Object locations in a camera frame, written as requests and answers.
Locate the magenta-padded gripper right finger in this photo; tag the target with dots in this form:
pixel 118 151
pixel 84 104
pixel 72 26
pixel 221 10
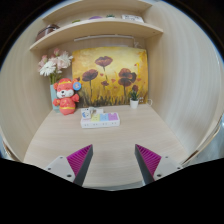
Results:
pixel 149 160

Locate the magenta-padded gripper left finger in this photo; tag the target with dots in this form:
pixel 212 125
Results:
pixel 79 160

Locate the small plant in white pot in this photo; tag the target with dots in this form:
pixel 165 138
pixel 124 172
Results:
pixel 134 101

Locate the red fox plush toy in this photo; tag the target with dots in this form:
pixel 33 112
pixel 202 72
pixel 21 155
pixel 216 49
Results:
pixel 66 98

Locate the light blue vase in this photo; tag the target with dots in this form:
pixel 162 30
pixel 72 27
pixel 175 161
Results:
pixel 53 96

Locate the yellow poppy flower painting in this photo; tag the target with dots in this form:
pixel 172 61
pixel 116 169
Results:
pixel 110 75

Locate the pink and white flower bouquet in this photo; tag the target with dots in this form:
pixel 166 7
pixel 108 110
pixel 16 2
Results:
pixel 53 65

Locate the white light bar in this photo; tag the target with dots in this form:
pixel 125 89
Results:
pixel 100 37

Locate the wooden shelf unit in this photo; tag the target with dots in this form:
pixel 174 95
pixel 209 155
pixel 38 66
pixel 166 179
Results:
pixel 96 28

